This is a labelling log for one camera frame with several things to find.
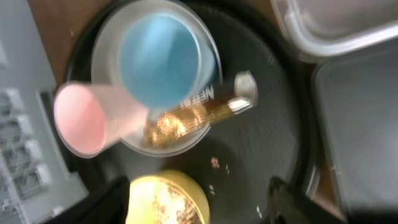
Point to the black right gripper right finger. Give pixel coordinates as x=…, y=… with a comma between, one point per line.
x=287, y=205

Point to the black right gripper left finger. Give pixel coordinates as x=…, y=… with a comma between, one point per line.
x=107, y=205

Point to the yellow bowl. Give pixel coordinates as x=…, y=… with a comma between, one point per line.
x=142, y=189

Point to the food scraps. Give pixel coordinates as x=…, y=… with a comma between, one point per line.
x=171, y=206

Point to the pink plastic cup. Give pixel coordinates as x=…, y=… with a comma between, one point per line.
x=91, y=118

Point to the gold coffee sachet wrapper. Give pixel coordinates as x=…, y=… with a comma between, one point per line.
x=230, y=99

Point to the blue plastic cup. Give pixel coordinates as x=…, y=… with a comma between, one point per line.
x=162, y=62

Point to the white round plate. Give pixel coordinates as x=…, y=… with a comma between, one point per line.
x=105, y=65

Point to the grey dishwasher rack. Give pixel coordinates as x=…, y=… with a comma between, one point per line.
x=36, y=184

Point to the black rectangular waste tray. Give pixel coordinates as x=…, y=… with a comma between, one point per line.
x=356, y=100

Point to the clear plastic waste bin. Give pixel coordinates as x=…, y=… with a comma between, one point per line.
x=321, y=29

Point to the black round tray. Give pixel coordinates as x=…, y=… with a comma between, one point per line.
x=235, y=161

